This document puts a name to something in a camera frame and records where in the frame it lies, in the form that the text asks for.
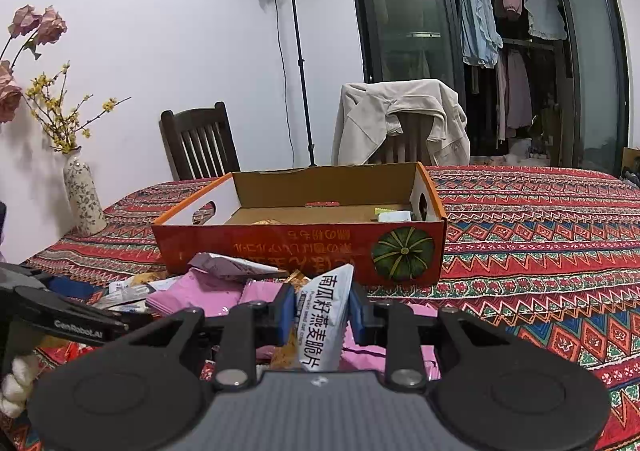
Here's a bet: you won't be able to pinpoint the red patterned tablecloth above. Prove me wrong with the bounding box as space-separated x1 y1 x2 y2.
0 165 640 451

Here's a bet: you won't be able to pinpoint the white snack packet black print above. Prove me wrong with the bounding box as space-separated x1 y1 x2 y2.
296 262 355 373

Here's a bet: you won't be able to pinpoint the beige jacket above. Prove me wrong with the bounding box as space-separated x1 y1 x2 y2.
331 79 472 167

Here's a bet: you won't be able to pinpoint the yellow flower branches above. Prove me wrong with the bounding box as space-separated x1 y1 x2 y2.
25 62 132 154

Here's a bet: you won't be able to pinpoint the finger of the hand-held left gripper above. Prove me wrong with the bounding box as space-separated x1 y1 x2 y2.
117 310 157 333
47 276 97 302

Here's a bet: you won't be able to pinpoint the dark wooden chair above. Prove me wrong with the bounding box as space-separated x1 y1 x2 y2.
160 101 242 182

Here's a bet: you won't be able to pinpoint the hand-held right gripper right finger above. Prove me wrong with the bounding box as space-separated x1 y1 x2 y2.
349 282 511 393

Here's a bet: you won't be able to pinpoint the white hanging shirt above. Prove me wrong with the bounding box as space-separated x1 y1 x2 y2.
522 0 568 41

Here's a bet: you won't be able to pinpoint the orange cardboard box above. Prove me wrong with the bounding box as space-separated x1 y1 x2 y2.
151 161 448 288

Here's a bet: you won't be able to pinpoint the black light cable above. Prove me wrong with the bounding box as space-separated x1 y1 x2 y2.
270 0 296 169

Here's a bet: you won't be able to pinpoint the black framed sliding glass door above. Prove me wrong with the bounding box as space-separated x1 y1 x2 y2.
345 0 632 177

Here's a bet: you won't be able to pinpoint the brown wooden chair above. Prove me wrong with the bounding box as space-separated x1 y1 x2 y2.
369 112 437 166

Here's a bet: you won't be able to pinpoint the pale pink hanging clothes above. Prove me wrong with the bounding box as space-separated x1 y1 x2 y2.
495 48 533 139

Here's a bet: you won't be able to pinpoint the floral ceramic vase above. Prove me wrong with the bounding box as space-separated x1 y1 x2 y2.
62 147 108 237

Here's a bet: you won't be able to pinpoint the open brown cardboard carton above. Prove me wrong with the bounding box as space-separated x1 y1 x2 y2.
621 147 640 182

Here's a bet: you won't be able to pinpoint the pink snack packet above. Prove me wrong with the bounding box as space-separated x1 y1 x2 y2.
146 268 247 318
241 280 287 306
342 298 443 379

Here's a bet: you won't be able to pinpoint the pink artificial roses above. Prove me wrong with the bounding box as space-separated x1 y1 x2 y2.
0 5 68 124

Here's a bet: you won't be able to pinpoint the light blue hanging shirt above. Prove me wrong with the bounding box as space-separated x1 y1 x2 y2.
457 0 503 68

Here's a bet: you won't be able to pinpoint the white blue sachet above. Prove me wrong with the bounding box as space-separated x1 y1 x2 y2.
95 280 151 311

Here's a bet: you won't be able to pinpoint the purple white snack packet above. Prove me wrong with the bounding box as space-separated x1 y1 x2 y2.
187 252 288 282

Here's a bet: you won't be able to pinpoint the orange crisp snack packet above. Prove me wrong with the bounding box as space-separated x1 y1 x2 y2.
272 270 311 369

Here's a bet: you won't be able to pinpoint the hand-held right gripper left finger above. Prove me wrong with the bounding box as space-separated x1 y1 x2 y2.
117 282 298 392

